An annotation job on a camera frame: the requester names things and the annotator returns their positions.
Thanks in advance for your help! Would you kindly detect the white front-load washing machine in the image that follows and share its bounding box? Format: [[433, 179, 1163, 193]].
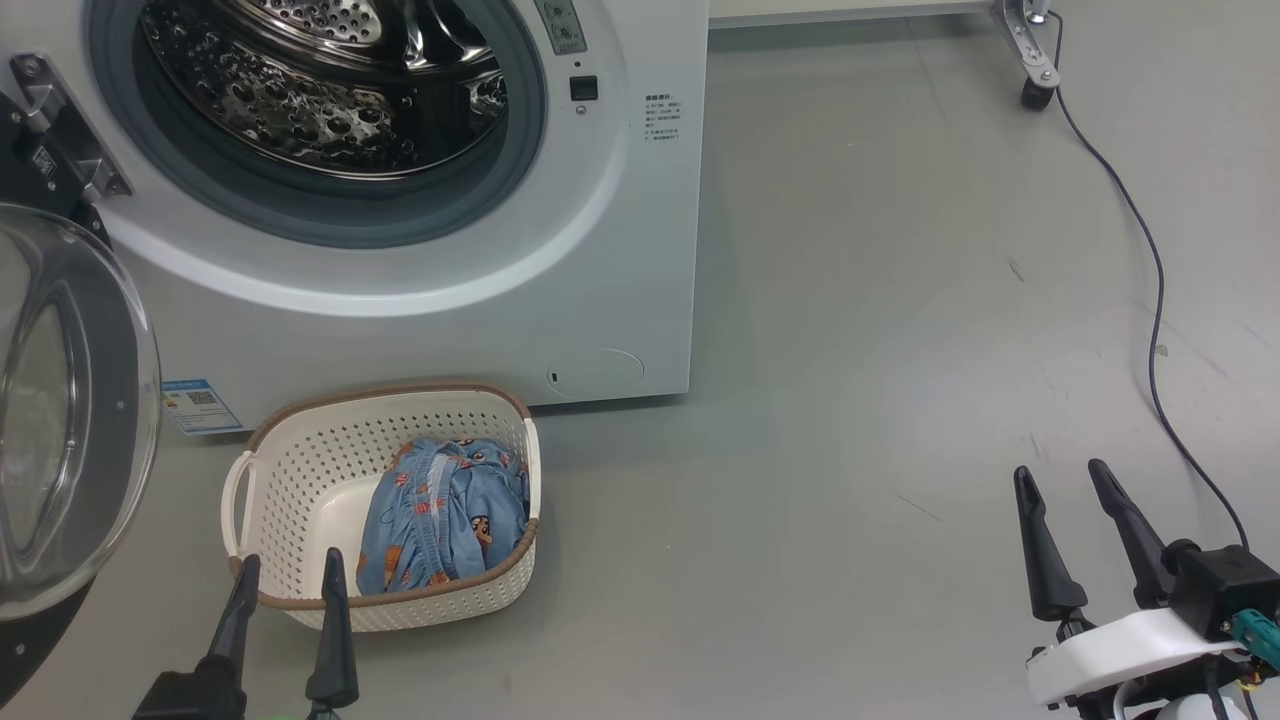
[[0, 0, 711, 436]]

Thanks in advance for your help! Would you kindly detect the cream perforated laundry basket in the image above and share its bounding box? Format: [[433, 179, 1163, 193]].
[[221, 384, 543, 633]]

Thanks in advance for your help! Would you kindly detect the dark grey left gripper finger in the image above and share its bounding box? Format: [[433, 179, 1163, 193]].
[[207, 554, 263, 676], [305, 547, 360, 720]]

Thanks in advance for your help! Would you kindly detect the metal washer door hinge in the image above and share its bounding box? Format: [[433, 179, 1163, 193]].
[[10, 55, 133, 206]]

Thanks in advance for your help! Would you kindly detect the black floor cable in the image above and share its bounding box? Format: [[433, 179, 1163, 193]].
[[1045, 10, 1251, 551]]

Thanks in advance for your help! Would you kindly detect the blue energy label sticker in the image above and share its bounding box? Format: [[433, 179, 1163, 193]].
[[160, 378, 245, 435]]

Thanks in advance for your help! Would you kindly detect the metal frame leg with caster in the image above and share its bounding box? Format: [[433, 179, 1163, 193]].
[[990, 0, 1063, 111]]

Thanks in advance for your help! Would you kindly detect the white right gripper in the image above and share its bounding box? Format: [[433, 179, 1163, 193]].
[[1014, 458, 1251, 709]]

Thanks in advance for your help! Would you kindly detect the teal right camera cable plug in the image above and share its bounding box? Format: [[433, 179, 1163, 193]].
[[1232, 610, 1280, 673]]

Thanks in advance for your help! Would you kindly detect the white wall panel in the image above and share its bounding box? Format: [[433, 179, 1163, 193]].
[[708, 0, 1001, 29]]

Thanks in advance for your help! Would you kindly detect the blue cartoon print garment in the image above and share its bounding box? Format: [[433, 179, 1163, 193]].
[[356, 437, 531, 597]]

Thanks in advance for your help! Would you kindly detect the round black glass washer door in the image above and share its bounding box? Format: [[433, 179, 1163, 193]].
[[0, 90, 163, 706]]

